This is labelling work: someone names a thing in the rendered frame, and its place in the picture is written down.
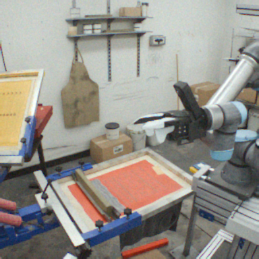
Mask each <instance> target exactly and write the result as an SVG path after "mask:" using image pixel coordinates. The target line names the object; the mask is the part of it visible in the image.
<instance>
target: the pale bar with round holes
mask: <svg viewBox="0 0 259 259"><path fill-rule="evenodd" d="M33 174H34V178H35V180H36V182H37V184H38V185H39V187H40V190H41V192H44V188H45V187H46V184H47V180H46V179H45V177H44V175H43V173H42V171H36V172H33ZM45 193H47V195H49V201H50V203H51V204H52V207H53V214H54V215H55V217H56V219H57V220H58V222H59V224H60V226H61V228H62V229H63V232H64V233H65V235H66V236H67V238H68V239H69V241H70V243H71V245H72V246H73V249H74V250H76V249H77V247H78V246H80V245H81V244H82V245H84V244H85V243H86V242H85V241H84V240H83V238H82V237H81V235H80V234H79V232H78V230H77V229H76V227H75V226H74V224H73V223H72V221H71V220H70V219H69V217H68V215H67V213H66V212H65V210H64V209H63V207H62V206H61V204H60V202H59V201H58V198H57V197H56V195H55V194H54V192H53V190H52V189H51V187H50V185H49V186H48V188H47V190H46V192H45Z"/></svg>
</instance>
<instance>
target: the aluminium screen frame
mask: <svg viewBox="0 0 259 259"><path fill-rule="evenodd" d="M144 155H148V156H149V157H150V158H153V159H154V160H155V161H156V162H158V163H159V164H161V165H162V166H164V167H165V168H167V169H168V170H170V172H173V173H174V174H176V176H178V177H180V178H182V179H183V180H184V181H185V182H188V183H189V184H190V185H192V178H193V177H192V176H191V175H189V174H187V173H186V172H185V171H184V170H181V169H180V168H179V167H177V166H176V165H174V164H172V163H170V162H169V161H168V160H166V159H165V158H164V157H162V156H160V155H158V154H157V153H156V152H155V151H153V150H151V149H150V148H143V149H141V150H137V151H135V152H132V153H129V154H126V155H123V156H121V157H118V158H113V159H111V160H108V161H105V162H102V163H99V164H97V165H92V166H93V167H94V168H93V169H89V170H87V171H83V172H84V175H88V174H91V173H95V172H97V171H101V170H103V169H106V168H109V167H113V166H115V165H119V164H121V163H124V162H126V161H130V160H132V159H137V158H140V157H142V156H144ZM69 180H73V177H72V176H71V175H70V176H68V177H65V178H61V179H58V180H56V181H52V183H50V185H51V187H52V189H53V190H54V191H55V193H56V195H57V197H58V199H59V200H60V202H61V203H62V205H63V206H64V207H65V209H66V211H67V213H68V215H69V216H70V217H71V219H72V220H73V222H74V223H75V224H76V227H77V228H78V230H79V232H80V233H81V234H83V233H86V232H88V231H89V228H88V227H87V226H86V224H85V223H84V221H83V219H82V218H81V216H80V215H79V214H78V213H77V211H76V210H75V208H74V206H73V205H72V204H71V202H70V201H69V200H68V198H67V196H66V195H65V193H64V191H63V190H62V189H61V188H60V186H59V184H60V183H64V182H66V181H69ZM194 194H196V192H195V191H192V190H191V187H188V188H186V189H185V190H183V191H181V192H180V193H177V194H175V195H173V196H171V197H168V198H166V199H164V200H162V201H160V202H158V203H156V204H153V205H152V206H149V207H148V208H145V209H144V210H141V211H139V212H138V213H139V214H141V215H142V221H143V220H145V219H147V218H149V217H151V216H153V215H154V214H156V213H158V212H161V211H163V210H165V209H167V208H168V207H170V206H174V205H176V204H177V203H179V202H181V201H182V200H184V199H186V198H189V197H190V196H193V195H194Z"/></svg>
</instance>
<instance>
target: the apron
mask: <svg viewBox="0 0 259 259"><path fill-rule="evenodd" d="M76 49H77V50H78V53H79V55H80V57H81V58H82V55H81V53H80V52H79V48H75V51H74V56H73V60H72V67H71V71H70V77H69V82H68V83H67V85H66V86H65V87H63V90H62V91H61V101H62V106H63V116H64V128H67V127H74V126H77V125H88V124H91V123H92V122H95V121H100V103H99V89H98V84H97V83H96V82H94V81H93V80H91V79H90V76H89V74H88V71H87V69H86V66H85V65H84V60H83V58H82V62H80V61H77V62H75V63H74V59H75V56H76Z"/></svg>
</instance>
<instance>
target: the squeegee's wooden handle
mask: <svg viewBox="0 0 259 259"><path fill-rule="evenodd" d="M75 174H76V177H77V181H78V182H79V183H81V185H82V186H83V187H84V189H85V190H86V191H87V192H88V194H89V195H90V196H91V197H92V199H93V200H94V201H95V202H96V204H97V205H98V206H99V208H101V210H103V211H105V212H106V213H107V214H108V215H109V217H111V216H112V209H111V205H110V204H109V202H108V201H107V200H106V199H105V198H104V197H103V196H102V194H101V193H100V192H99V191H98V190H97V189H96V188H95V187H94V186H93V185H92V184H91V182H90V180H89V179H88V178H87V177H86V176H85V175H84V174H83V172H81V170H80V169H76V170H75Z"/></svg>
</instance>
